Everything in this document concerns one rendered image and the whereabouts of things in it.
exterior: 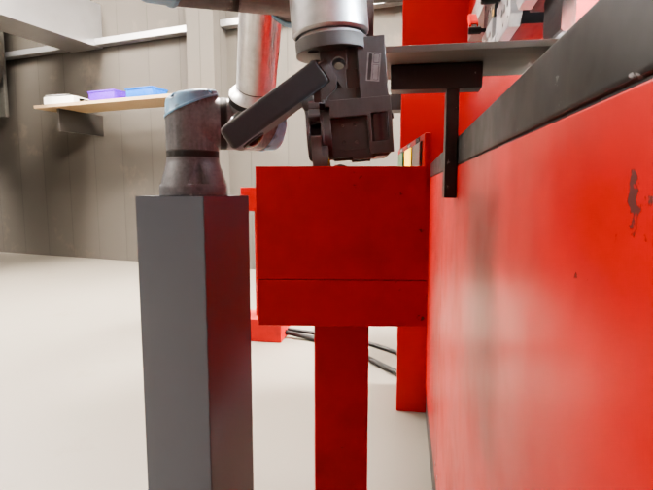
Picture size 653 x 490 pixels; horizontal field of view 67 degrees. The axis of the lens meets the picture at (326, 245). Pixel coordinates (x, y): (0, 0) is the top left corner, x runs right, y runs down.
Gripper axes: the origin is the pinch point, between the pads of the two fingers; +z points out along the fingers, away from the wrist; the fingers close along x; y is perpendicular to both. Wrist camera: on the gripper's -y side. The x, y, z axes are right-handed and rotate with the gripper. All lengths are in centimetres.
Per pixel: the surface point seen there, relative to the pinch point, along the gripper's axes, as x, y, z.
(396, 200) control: -4.9, 6.9, -4.1
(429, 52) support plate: 25.8, 16.6, -24.5
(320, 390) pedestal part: 2.1, -2.1, 16.4
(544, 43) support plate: 22.8, 32.3, -23.7
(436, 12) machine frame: 117, 38, -60
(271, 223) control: -4.9, -4.7, -3.0
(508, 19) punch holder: 48, 36, -35
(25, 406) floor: 119, -119, 64
